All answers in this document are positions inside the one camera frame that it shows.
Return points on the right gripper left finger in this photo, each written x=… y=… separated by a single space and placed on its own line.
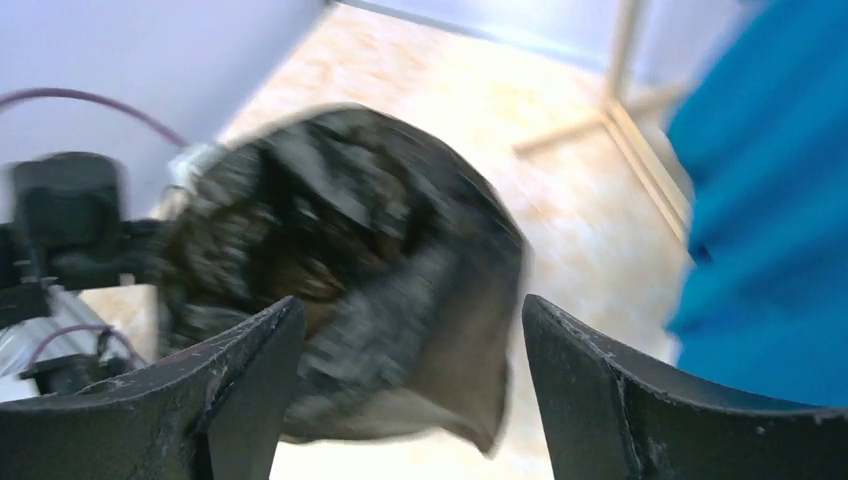
x=212 y=411

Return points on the black plastic trash bag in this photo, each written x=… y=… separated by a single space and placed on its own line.
x=408 y=266

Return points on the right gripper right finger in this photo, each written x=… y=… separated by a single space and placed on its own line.
x=611 y=412

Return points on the wooden clothes rack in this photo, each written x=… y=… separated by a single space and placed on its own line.
x=617 y=118

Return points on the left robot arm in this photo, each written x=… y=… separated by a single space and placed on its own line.
x=68 y=229

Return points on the blue t-shirt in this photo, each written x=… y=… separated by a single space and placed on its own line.
x=763 y=139

